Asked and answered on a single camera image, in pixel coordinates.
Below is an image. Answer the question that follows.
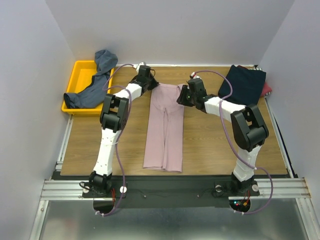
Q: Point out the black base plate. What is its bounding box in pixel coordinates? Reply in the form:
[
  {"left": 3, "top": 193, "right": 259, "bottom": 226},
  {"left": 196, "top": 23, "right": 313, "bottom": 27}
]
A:
[{"left": 82, "top": 175, "right": 260, "bottom": 209}]

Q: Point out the aluminium frame rail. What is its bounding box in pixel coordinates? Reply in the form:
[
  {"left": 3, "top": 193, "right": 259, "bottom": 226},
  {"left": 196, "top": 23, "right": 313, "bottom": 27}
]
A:
[{"left": 29, "top": 117, "right": 312, "bottom": 240}]

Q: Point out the blue-grey tank top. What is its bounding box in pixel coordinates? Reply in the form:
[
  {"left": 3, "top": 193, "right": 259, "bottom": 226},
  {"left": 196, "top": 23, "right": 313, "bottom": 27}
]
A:
[{"left": 63, "top": 49, "right": 118, "bottom": 109}]

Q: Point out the pink tank top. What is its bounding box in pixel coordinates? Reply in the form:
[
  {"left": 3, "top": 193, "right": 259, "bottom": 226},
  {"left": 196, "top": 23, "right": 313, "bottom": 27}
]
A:
[{"left": 143, "top": 83, "right": 184, "bottom": 173}]

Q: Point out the folded maroon tank top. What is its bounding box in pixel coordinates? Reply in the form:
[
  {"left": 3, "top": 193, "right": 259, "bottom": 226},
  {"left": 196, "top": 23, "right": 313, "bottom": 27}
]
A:
[{"left": 249, "top": 65, "right": 273, "bottom": 98}]

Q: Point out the folded navy tank top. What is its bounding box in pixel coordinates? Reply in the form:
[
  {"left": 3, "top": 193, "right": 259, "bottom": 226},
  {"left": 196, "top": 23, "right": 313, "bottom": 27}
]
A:
[{"left": 226, "top": 65, "right": 267, "bottom": 106}]

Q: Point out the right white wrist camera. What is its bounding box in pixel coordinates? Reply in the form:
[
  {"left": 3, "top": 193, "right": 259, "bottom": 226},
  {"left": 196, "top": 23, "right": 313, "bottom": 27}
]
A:
[{"left": 189, "top": 72, "right": 201, "bottom": 79}]

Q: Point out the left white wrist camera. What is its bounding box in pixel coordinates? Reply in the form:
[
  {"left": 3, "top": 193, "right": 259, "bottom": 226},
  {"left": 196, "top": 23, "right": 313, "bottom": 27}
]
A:
[{"left": 133, "top": 61, "right": 147, "bottom": 71}]

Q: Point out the yellow plastic tray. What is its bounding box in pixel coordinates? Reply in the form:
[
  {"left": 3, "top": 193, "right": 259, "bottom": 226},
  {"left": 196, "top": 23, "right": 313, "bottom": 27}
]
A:
[{"left": 61, "top": 60, "right": 103, "bottom": 116}]

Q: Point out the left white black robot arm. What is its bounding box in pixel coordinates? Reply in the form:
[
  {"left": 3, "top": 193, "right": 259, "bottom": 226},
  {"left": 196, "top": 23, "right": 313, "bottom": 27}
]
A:
[{"left": 84, "top": 62, "right": 159, "bottom": 197}]

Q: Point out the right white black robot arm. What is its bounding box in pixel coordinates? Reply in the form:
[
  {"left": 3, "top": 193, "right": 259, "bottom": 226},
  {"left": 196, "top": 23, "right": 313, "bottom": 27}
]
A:
[{"left": 177, "top": 76, "right": 269, "bottom": 195}]

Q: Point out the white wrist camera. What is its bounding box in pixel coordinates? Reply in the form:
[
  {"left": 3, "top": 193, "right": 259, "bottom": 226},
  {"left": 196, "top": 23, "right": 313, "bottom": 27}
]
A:
[
  {"left": 189, "top": 72, "right": 201, "bottom": 79},
  {"left": 133, "top": 61, "right": 147, "bottom": 71}
]

